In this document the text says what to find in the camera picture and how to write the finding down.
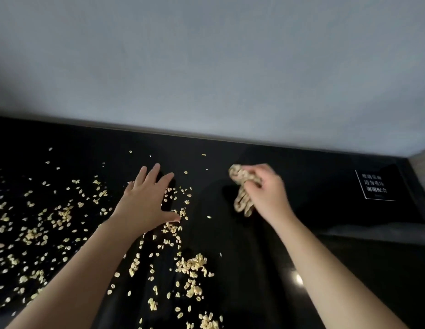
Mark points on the person's left hand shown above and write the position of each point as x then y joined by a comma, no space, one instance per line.
140,208

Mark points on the person's right hand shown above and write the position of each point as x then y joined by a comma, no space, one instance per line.
269,198

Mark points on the person's left little finger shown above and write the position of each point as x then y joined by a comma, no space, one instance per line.
129,189

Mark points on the person's right thumb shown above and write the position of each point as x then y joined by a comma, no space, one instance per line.
251,195

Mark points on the person's left middle finger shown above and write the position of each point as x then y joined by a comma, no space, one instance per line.
152,175

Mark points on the person's left thumb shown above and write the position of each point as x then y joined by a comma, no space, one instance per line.
171,218

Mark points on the beige patterned cloth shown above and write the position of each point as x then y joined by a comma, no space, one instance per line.
241,198

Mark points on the person's right forearm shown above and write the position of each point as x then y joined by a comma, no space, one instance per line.
332,280

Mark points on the person's left forearm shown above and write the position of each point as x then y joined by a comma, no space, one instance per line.
79,280

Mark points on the scattered oat flakes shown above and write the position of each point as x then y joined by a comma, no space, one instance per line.
188,267

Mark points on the black label with white text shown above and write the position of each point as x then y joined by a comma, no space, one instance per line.
375,185

